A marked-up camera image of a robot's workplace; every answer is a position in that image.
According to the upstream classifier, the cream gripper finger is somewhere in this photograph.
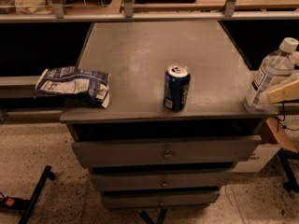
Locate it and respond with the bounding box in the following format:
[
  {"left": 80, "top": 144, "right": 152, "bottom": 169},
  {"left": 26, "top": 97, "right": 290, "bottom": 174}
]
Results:
[{"left": 267, "top": 80, "right": 299, "bottom": 104}]

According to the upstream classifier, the clear plastic water bottle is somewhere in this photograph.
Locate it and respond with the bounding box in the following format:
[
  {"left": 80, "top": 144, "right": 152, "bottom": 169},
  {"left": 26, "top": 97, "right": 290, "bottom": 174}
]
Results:
[{"left": 244, "top": 37, "right": 299, "bottom": 112}]

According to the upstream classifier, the black stand leg right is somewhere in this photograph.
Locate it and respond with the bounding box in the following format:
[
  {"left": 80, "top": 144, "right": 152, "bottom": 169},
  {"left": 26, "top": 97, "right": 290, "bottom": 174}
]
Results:
[{"left": 278, "top": 148, "right": 299, "bottom": 193}]

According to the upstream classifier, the black stand leg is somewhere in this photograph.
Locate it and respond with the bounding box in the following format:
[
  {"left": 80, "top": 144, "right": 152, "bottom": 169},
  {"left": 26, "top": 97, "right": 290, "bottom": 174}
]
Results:
[
  {"left": 278, "top": 148, "right": 299, "bottom": 193},
  {"left": 0, "top": 165, "right": 55, "bottom": 224}
]

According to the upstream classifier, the top grey drawer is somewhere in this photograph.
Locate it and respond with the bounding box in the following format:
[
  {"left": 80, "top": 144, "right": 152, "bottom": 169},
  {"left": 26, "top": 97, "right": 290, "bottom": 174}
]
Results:
[{"left": 73, "top": 135, "right": 262, "bottom": 168}]

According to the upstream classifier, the grey drawer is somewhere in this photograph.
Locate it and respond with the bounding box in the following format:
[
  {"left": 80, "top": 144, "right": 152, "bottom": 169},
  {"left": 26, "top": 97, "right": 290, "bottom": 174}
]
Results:
[
  {"left": 73, "top": 135, "right": 262, "bottom": 168},
  {"left": 102, "top": 190, "right": 220, "bottom": 209},
  {"left": 91, "top": 170, "right": 234, "bottom": 192}
]

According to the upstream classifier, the blue soda can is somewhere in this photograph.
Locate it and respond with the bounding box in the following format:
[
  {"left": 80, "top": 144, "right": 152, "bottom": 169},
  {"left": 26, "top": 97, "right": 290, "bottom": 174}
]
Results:
[{"left": 164, "top": 64, "right": 191, "bottom": 111}]

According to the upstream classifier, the grey drawer cabinet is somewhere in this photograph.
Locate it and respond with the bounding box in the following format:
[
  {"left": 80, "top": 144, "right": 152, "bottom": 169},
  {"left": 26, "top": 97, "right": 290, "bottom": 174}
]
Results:
[{"left": 61, "top": 21, "right": 266, "bottom": 200}]

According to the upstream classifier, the middle grey drawer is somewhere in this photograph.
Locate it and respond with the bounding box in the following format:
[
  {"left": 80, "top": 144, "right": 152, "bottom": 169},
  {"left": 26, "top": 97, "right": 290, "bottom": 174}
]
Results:
[{"left": 91, "top": 170, "right": 234, "bottom": 192}]

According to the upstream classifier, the bottom grey drawer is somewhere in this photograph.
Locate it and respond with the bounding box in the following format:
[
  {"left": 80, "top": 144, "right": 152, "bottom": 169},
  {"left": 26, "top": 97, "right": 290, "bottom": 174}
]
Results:
[{"left": 102, "top": 190, "right": 220, "bottom": 209}]

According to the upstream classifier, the blue white chip bag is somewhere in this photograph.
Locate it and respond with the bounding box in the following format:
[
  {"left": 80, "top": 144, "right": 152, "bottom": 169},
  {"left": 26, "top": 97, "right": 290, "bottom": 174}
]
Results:
[{"left": 35, "top": 66, "right": 110, "bottom": 108}]

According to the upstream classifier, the black stand leg left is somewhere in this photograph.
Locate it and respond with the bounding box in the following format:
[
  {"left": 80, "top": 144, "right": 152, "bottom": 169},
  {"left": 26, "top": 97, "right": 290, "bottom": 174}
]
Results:
[{"left": 0, "top": 165, "right": 55, "bottom": 224}]

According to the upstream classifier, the black cable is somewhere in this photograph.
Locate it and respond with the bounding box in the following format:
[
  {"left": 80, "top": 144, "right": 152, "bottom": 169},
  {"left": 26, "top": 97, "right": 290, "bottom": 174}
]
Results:
[{"left": 275, "top": 101, "right": 299, "bottom": 133}]

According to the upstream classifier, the metal shelf rail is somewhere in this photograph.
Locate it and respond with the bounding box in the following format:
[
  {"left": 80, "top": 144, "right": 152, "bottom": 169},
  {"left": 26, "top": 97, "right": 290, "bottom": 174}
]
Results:
[{"left": 0, "top": 0, "right": 299, "bottom": 23}]

